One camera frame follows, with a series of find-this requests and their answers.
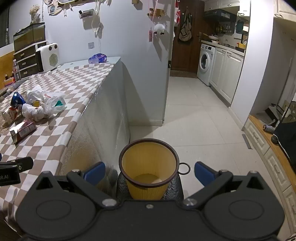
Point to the glass tank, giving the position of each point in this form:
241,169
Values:
27,34

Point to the pink carton box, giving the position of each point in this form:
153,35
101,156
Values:
24,129

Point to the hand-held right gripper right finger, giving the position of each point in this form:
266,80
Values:
203,173

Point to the white kitchen cabinets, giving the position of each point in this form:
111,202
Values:
226,69
222,4

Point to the beige snack packet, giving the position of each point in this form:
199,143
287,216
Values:
8,117

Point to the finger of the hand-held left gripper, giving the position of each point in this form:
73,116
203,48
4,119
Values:
24,163

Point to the colourful striped box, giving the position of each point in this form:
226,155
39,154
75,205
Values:
8,82

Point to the wooden top bench cabinet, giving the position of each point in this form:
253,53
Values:
259,139

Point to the wall photo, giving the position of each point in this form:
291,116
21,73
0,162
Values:
52,9

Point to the crushed blue drink can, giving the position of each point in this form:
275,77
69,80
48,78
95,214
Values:
17,99

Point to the purple tissue packet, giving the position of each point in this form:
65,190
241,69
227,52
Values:
98,58

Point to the white drawer unit dark fronts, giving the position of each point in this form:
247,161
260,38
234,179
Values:
25,54

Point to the red hanging ornament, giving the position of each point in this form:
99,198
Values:
177,14

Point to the yellow bin with brown rim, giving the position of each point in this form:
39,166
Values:
148,160

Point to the black range hood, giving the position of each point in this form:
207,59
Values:
219,15

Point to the silver spray can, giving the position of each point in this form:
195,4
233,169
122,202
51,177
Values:
268,128

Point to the wall decoration board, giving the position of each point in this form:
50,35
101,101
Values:
69,1

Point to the white lower kitchen cabinets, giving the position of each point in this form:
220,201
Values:
226,69

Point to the dark window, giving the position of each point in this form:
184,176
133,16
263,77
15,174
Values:
4,30

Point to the clear wall organizer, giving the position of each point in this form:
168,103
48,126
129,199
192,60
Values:
85,14

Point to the small black ball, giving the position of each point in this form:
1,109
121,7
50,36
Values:
274,139

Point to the white plush sheep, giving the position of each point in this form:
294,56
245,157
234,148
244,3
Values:
159,27

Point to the white upper kitchen cabinets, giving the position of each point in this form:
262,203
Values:
222,4

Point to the pink hanging tag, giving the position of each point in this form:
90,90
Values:
150,34

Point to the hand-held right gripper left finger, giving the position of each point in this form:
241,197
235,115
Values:
96,172

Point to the small white wall socket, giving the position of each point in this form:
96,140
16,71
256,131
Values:
91,45

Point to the clear water bottle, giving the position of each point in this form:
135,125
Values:
16,69

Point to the brown wooden door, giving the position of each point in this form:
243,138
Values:
185,55

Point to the beige hanging bag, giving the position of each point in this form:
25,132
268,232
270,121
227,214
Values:
185,30

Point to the white fan heater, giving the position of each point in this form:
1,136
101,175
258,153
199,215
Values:
47,56

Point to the row of spice bottles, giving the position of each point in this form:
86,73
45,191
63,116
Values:
223,29

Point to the dried flower bunch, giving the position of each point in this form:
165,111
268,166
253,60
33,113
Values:
34,11

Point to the white washing machine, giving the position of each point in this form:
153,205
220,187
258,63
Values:
205,62

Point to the black dustpan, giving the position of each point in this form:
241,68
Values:
271,112

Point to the wooden wall hook rack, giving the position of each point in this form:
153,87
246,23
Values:
157,12

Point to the brown white checkered tablecloth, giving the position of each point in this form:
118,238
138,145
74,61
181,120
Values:
69,81

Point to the white plastic bag red print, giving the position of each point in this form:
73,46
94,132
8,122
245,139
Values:
34,92

